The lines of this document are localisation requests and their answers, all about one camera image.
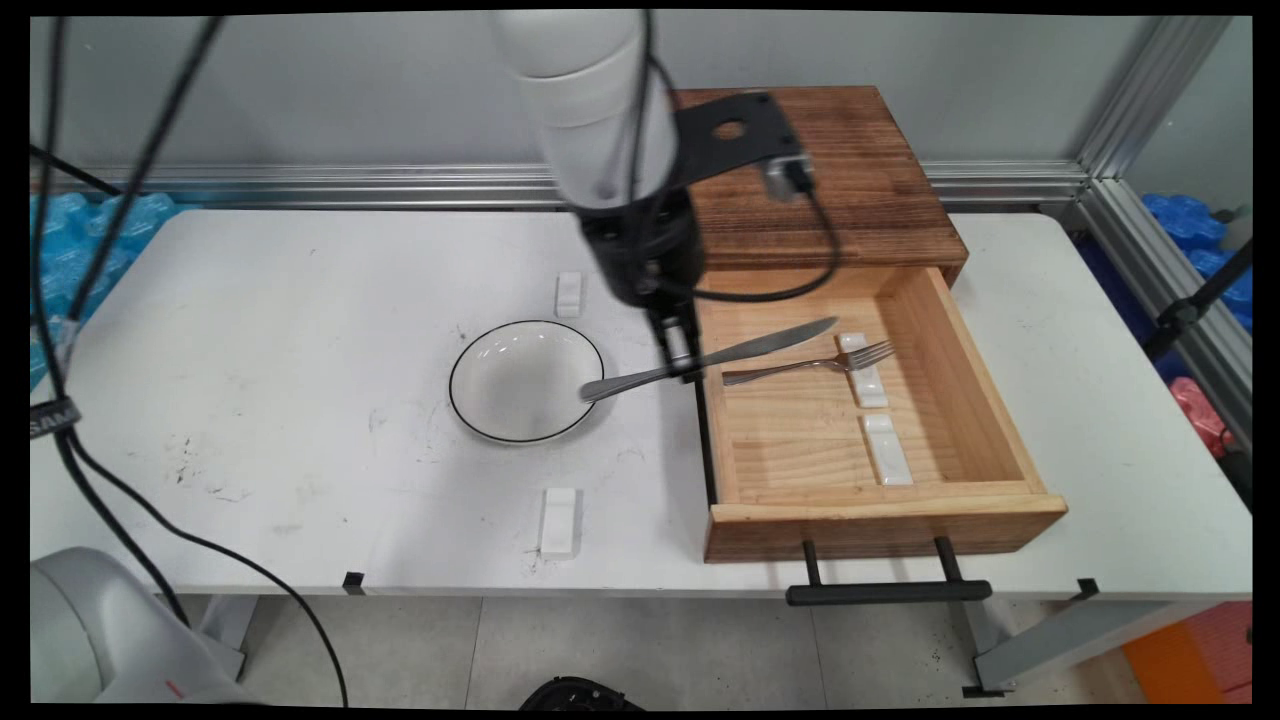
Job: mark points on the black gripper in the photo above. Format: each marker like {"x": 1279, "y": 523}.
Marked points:
{"x": 645, "y": 250}

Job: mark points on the silver table knife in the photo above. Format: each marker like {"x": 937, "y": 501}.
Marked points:
{"x": 765, "y": 345}

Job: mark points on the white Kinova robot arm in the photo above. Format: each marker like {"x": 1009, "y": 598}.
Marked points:
{"x": 600, "y": 110}

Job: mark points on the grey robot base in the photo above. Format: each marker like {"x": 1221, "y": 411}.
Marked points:
{"x": 90, "y": 630}

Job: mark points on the silver fork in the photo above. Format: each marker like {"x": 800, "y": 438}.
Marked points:
{"x": 790, "y": 368}

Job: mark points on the white ceramic cutlery rest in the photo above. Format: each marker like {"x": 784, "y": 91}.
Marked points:
{"x": 870, "y": 385}
{"x": 888, "y": 455}
{"x": 569, "y": 293}
{"x": 558, "y": 525}

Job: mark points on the light wooden drawer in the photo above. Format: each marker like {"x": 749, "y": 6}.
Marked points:
{"x": 800, "y": 450}

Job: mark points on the white plate with black rim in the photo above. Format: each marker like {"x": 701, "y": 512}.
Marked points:
{"x": 520, "y": 385}

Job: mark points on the dark wooden cabinet box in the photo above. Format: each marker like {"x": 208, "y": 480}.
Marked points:
{"x": 880, "y": 190}

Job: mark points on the black round floor object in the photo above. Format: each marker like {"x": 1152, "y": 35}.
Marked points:
{"x": 580, "y": 695}

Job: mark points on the black table edge clip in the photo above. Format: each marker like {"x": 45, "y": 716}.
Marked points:
{"x": 353, "y": 581}
{"x": 1087, "y": 588}

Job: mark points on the grey table leg with foot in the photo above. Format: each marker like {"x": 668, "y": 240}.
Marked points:
{"x": 1080, "y": 640}

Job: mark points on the black tripod stand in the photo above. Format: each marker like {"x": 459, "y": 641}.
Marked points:
{"x": 1185, "y": 312}

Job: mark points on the blue bubble wrap pile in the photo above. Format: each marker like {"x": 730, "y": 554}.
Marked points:
{"x": 1190, "y": 225}

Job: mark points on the pink plastic object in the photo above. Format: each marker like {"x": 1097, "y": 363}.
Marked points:
{"x": 1200, "y": 410}

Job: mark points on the orange box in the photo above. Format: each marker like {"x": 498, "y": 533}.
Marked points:
{"x": 1195, "y": 655}

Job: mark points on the blue bubble wrap sheet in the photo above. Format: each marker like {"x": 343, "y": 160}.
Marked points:
{"x": 80, "y": 240}

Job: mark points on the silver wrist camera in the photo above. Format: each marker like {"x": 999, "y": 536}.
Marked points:
{"x": 790, "y": 178}

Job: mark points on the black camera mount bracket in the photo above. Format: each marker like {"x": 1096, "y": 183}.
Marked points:
{"x": 740, "y": 125}

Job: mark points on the long aluminium frame rail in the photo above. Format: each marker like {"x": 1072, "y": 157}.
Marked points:
{"x": 350, "y": 185}

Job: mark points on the short aluminium frame rail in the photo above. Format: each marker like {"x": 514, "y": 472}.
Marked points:
{"x": 1170, "y": 280}

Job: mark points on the aluminium frame post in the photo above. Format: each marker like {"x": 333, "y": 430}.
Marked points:
{"x": 1150, "y": 90}

